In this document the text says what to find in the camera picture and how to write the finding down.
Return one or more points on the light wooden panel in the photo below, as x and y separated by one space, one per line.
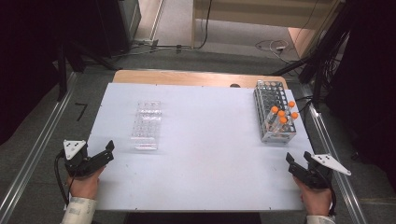
299 40

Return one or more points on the person's left hand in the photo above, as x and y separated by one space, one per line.
84 186

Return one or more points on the dark table grommet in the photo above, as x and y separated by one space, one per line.
235 85

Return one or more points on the clear plastic tube rack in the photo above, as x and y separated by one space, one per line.
146 124

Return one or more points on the black curtain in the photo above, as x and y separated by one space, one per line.
373 77
25 62

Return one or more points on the grey cabinet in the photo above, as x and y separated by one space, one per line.
130 18

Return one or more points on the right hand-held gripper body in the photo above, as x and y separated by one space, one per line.
316 179

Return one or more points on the white table cover board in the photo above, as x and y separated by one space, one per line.
202 149

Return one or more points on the metal tube rack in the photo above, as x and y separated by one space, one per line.
269 96

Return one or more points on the aluminium floor rail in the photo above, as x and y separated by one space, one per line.
353 203
37 149

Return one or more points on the beige wooden furniture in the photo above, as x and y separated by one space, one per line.
264 12

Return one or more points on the grey power strip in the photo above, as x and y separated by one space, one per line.
146 42

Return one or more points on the black metal stand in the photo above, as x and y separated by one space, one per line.
62 74

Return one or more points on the wooden table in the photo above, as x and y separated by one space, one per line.
186 77

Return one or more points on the person's right hand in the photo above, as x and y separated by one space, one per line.
315 199

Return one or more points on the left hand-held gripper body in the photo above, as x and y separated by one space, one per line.
74 165

